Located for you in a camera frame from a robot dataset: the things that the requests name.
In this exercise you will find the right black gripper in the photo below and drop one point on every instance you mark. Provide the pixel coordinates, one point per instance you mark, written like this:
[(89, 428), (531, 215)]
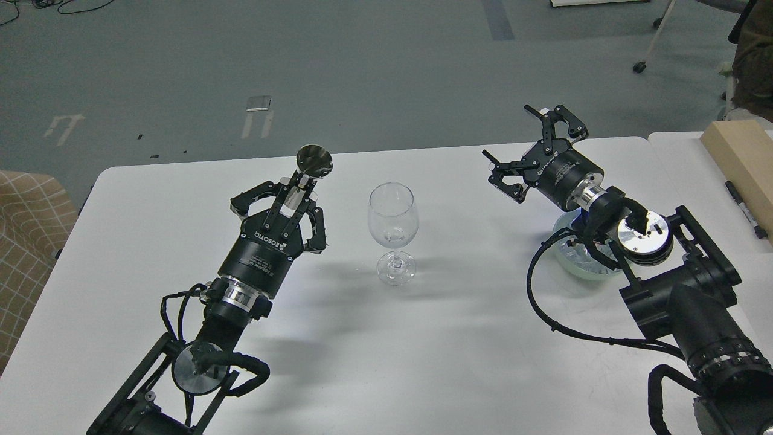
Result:
[(564, 172)]

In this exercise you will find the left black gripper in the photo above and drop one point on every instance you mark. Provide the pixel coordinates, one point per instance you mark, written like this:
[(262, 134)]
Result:
[(263, 253)]

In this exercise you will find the steel cone jigger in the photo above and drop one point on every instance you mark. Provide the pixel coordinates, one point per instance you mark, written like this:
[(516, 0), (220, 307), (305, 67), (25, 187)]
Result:
[(313, 163)]

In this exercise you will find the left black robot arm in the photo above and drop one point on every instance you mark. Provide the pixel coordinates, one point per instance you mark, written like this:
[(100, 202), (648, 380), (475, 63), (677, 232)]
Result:
[(193, 366)]

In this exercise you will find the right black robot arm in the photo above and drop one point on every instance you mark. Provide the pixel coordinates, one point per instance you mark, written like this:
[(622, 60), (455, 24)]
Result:
[(680, 282)]

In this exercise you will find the clear wine glass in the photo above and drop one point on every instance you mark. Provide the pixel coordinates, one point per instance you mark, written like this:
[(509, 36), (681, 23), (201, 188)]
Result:
[(393, 223)]

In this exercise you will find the green bowl with ice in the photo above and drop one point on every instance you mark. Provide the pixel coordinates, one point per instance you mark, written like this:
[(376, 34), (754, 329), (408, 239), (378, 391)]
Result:
[(573, 256)]

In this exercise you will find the rolling office chair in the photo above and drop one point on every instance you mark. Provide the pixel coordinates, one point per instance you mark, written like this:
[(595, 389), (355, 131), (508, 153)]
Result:
[(724, 69)]

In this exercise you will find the light wooden box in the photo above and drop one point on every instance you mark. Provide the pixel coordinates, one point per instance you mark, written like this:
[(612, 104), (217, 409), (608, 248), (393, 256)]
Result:
[(742, 150)]

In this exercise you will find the seated person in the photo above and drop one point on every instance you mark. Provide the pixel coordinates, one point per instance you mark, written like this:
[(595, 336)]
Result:
[(752, 64)]

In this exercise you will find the black marker pen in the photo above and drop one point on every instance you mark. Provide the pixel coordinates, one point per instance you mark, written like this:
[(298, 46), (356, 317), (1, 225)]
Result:
[(759, 232)]

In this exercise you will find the beige checkered chair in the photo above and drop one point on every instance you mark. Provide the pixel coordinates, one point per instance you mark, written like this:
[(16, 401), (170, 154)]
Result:
[(37, 217)]

